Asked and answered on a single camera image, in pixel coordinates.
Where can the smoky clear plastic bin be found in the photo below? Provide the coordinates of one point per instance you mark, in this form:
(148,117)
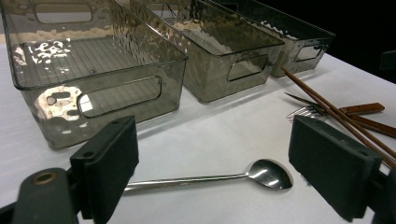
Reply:
(102,74)
(218,40)
(299,39)

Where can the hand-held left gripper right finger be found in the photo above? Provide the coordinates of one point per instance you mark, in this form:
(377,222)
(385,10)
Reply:
(333,168)

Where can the steel spoon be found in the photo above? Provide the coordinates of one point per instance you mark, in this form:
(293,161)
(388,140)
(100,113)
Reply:
(271,174)

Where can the brown wooden chopstick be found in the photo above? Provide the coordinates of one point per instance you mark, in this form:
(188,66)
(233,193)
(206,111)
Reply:
(348,126)
(314,91)

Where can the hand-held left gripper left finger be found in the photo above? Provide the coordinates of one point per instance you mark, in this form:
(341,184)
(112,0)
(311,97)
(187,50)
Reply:
(106,161)

